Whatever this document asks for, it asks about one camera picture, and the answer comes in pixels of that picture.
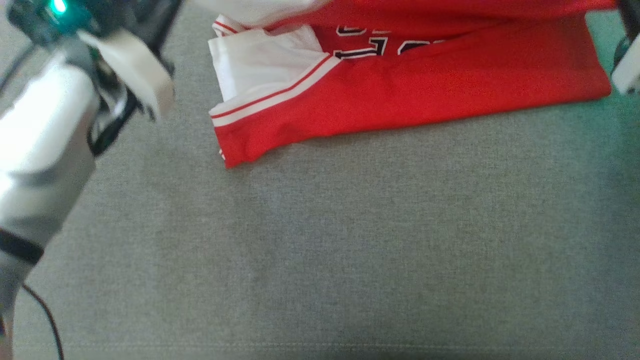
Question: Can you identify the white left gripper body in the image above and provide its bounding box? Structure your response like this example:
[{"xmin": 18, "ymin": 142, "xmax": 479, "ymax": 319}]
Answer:
[{"xmin": 77, "ymin": 27, "xmax": 175, "ymax": 121}]

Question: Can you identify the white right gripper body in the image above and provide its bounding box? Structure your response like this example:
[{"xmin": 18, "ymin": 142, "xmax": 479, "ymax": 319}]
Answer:
[{"xmin": 610, "ymin": 35, "xmax": 640, "ymax": 96}]

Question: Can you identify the red and white jersey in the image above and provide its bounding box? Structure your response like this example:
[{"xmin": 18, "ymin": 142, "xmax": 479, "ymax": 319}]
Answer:
[{"xmin": 190, "ymin": 0, "xmax": 619, "ymax": 170}]

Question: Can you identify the grey sofa seat cushion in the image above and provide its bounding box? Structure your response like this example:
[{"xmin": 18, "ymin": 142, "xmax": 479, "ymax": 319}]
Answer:
[{"xmin": 0, "ymin": 0, "xmax": 640, "ymax": 360}]

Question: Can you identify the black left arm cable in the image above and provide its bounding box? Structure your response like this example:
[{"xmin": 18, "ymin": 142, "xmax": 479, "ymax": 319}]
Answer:
[{"xmin": 20, "ymin": 281, "xmax": 66, "ymax": 360}]

